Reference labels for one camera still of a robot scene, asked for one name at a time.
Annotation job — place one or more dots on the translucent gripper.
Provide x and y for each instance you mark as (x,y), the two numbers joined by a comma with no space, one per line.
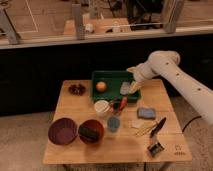
(138,77)

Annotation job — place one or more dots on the orange apple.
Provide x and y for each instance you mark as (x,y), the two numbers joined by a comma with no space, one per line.
(101,86)

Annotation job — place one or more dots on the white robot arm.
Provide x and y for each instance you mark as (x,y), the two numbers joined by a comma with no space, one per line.
(165,64)

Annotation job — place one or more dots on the red bowl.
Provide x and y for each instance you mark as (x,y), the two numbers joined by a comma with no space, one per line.
(94,125)

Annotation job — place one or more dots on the purple bowl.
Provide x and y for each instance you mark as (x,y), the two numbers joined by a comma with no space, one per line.
(62,131)

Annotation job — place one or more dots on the grey crumpled cloth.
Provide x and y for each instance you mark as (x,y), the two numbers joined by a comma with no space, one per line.
(125,88)

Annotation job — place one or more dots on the green plastic tray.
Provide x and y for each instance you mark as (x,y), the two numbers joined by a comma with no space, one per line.
(113,80)

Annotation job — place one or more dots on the small dark cup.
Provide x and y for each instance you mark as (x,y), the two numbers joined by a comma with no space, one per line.
(116,106)

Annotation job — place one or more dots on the blue sponge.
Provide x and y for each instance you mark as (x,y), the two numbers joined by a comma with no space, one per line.
(146,113)

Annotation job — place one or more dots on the white cup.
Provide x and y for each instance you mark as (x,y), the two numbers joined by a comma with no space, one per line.
(101,107)

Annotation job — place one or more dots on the blue plastic cup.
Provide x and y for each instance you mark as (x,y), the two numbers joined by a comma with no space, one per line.
(113,123)

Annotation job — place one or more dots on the black binder clip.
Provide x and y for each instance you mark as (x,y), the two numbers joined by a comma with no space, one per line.
(155,148)

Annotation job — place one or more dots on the black sponge block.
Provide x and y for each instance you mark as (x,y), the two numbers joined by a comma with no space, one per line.
(88,133)

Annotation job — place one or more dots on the wooden table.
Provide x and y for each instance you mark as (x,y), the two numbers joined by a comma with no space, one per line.
(124,146)

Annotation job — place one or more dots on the red handled tool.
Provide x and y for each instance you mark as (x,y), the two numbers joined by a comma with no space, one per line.
(123,102)

